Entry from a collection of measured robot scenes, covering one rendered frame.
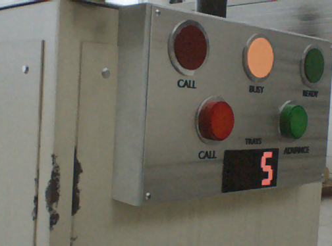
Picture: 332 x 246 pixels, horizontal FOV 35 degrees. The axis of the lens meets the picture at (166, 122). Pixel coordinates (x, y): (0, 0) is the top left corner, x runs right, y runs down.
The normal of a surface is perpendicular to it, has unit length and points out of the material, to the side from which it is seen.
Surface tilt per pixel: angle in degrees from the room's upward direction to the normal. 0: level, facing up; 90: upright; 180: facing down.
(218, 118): 90
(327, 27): 90
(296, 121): 90
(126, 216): 90
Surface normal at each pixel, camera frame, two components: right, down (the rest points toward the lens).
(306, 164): 0.67, 0.07
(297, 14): -0.74, 0.00
